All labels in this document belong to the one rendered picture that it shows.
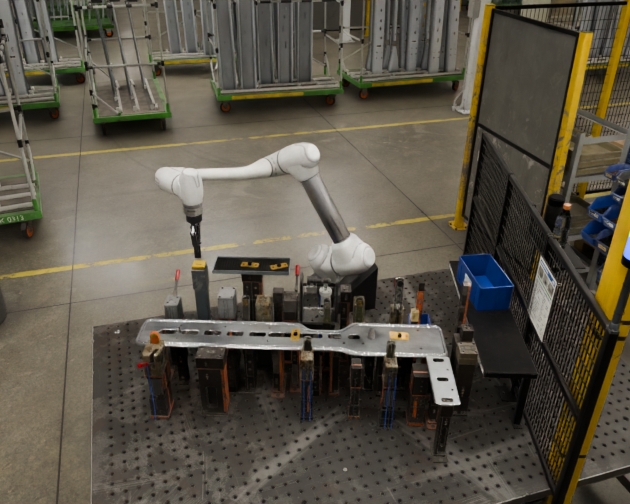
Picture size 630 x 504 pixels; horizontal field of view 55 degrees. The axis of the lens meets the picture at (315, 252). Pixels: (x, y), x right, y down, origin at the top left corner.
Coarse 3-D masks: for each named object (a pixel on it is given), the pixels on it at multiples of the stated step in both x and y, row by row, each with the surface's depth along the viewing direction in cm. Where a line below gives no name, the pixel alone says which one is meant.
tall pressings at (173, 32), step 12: (168, 0) 1061; (180, 0) 1080; (192, 0) 1064; (204, 0) 1056; (168, 12) 1069; (192, 12) 1075; (204, 12) 1064; (168, 24) 1076; (192, 24) 1088; (204, 24) 1072; (168, 36) 1078; (192, 36) 1096; (204, 36) 1079; (180, 48) 1093; (192, 48) 1105; (204, 48) 1082
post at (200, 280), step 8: (192, 272) 292; (200, 272) 292; (192, 280) 294; (200, 280) 294; (208, 280) 300; (200, 288) 296; (200, 296) 300; (208, 296) 304; (200, 304) 302; (208, 304) 305; (200, 312) 304; (208, 312) 305
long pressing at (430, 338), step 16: (160, 320) 279; (176, 320) 279; (192, 320) 279; (208, 320) 279; (224, 320) 280; (144, 336) 269; (160, 336) 269; (176, 336) 269; (192, 336) 270; (208, 336) 270; (224, 336) 270; (240, 336) 270; (256, 336) 270; (384, 336) 271; (416, 336) 271; (432, 336) 271; (352, 352) 262; (368, 352) 261; (384, 352) 261; (400, 352) 261; (416, 352) 262; (432, 352) 262
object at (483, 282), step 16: (464, 256) 303; (480, 256) 304; (464, 272) 297; (480, 272) 309; (496, 272) 297; (480, 288) 278; (496, 288) 278; (512, 288) 280; (480, 304) 282; (496, 304) 283
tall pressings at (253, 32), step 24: (216, 0) 833; (240, 0) 841; (240, 24) 853; (264, 24) 909; (288, 24) 894; (312, 24) 897; (240, 48) 864; (264, 48) 900; (288, 48) 909; (240, 72) 906; (264, 72) 915; (288, 72) 924
